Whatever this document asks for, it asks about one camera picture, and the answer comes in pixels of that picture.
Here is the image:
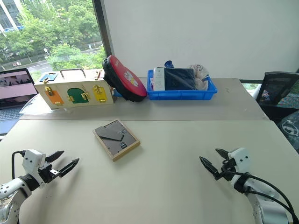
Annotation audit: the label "laptop computer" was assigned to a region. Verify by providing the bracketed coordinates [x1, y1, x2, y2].
[0, 68, 39, 136]

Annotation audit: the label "wooden latch lock box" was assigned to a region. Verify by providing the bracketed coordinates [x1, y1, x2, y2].
[34, 68, 118, 111]

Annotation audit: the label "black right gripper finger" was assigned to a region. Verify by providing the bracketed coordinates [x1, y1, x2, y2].
[199, 156, 222, 176]
[215, 148, 231, 161]

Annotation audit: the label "dark blue pouch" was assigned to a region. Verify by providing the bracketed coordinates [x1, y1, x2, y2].
[164, 67, 197, 91]

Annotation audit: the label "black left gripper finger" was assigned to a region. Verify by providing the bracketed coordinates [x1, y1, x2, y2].
[44, 150, 65, 163]
[57, 157, 80, 178]

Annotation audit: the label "blue plastic bin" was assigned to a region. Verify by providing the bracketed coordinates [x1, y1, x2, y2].
[146, 69, 218, 101]

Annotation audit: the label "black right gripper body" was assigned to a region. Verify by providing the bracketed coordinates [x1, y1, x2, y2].
[214, 158, 236, 182]

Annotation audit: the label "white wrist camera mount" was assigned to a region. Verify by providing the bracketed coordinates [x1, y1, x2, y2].
[22, 149, 47, 188]
[228, 147, 250, 176]

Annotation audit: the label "white crumpled plastic bag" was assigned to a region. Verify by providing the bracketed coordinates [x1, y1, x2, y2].
[188, 63, 210, 91]

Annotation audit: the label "dark window frame post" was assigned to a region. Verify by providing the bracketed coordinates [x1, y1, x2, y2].
[92, 0, 115, 59]

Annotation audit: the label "wooden picture frame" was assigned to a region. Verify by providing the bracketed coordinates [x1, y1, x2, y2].
[92, 119, 141, 162]

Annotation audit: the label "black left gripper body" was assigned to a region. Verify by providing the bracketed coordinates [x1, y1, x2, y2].
[37, 162, 59, 184]

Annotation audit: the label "black printed bag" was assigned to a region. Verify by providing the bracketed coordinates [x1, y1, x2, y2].
[277, 111, 299, 154]

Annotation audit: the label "black mesh office chair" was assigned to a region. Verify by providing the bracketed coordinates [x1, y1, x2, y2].
[255, 70, 299, 122]

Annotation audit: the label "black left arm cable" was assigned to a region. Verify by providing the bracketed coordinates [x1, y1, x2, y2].
[11, 150, 26, 180]

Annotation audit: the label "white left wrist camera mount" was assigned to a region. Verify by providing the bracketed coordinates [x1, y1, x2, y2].
[22, 149, 47, 188]

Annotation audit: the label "red and black punch pad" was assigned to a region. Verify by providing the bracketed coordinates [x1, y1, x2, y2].
[101, 55, 148, 103]

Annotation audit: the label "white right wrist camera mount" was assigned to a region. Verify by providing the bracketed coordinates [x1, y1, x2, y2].
[228, 147, 250, 176]

